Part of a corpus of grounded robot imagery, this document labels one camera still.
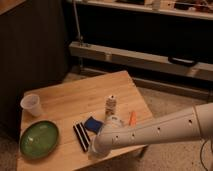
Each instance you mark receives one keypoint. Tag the grey metal shelf rail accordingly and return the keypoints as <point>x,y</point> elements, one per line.
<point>140,60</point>

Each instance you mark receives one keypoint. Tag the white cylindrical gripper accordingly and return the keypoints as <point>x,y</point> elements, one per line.
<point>96,150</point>

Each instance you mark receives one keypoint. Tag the black striped whiteboard eraser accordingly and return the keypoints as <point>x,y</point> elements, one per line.
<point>82,136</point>

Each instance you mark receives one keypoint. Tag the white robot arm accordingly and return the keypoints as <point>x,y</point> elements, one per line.
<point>193,123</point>

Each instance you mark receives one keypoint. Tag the metal shelf post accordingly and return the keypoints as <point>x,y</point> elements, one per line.
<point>79,36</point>

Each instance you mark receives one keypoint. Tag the green bowl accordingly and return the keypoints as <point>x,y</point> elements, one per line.
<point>39,140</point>

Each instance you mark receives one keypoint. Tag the clear plastic cup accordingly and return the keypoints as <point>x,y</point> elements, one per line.
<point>31,103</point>

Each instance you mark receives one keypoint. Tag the blue sponge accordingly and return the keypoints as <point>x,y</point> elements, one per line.
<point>93,125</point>

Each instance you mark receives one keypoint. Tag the orange marker pen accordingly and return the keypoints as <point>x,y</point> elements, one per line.
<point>132,120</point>

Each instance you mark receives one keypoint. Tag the small white bottle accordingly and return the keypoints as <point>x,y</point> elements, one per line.
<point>110,106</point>

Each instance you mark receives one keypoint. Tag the upper wooden shelf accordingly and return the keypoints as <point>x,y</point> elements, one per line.
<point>144,8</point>

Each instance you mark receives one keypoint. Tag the black handle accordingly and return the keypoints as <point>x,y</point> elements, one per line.
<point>182,62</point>

